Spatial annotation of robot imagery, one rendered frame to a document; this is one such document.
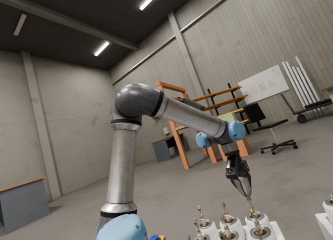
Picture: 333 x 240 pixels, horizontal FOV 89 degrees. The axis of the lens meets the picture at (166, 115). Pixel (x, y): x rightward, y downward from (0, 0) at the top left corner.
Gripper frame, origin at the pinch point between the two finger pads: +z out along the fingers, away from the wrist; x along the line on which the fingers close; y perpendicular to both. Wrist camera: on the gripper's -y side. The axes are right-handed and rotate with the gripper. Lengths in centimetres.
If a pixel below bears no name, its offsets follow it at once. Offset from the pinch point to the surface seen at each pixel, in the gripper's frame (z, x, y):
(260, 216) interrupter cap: 9.4, -2.5, -0.1
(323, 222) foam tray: 16.9, -22.6, 8.4
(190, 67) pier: -331, 244, 648
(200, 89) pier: -213, 232, 648
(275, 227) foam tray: 16.9, -5.4, 4.5
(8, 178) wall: -93, 819, 85
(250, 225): 11.1, 2.0, -3.8
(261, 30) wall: -321, -64, 670
